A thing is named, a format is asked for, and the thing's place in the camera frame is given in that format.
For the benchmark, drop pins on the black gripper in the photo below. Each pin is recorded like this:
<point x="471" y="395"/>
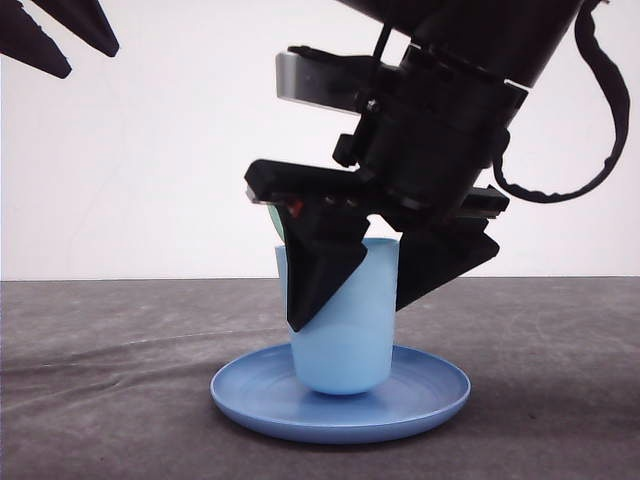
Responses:
<point x="427" y="129"/>

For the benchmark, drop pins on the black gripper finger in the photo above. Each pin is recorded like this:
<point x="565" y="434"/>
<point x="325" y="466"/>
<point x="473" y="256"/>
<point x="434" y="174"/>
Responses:
<point x="87" y="20"/>
<point x="23" y="40"/>

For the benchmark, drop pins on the light blue plastic cup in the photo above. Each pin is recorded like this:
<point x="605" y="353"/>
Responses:
<point x="347" y="347"/>

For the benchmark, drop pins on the mint green plastic spoon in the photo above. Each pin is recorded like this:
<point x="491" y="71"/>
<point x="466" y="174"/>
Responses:
<point x="276" y="221"/>

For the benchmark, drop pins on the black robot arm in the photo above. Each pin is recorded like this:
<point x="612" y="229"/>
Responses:
<point x="508" y="40"/>

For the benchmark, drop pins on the blue plastic plate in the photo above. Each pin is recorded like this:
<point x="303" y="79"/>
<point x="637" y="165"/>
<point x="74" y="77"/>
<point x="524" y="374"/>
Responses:
<point x="260" y="392"/>

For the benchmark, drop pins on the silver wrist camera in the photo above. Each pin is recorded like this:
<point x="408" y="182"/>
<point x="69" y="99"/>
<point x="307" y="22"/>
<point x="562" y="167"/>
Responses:
<point x="319" y="78"/>

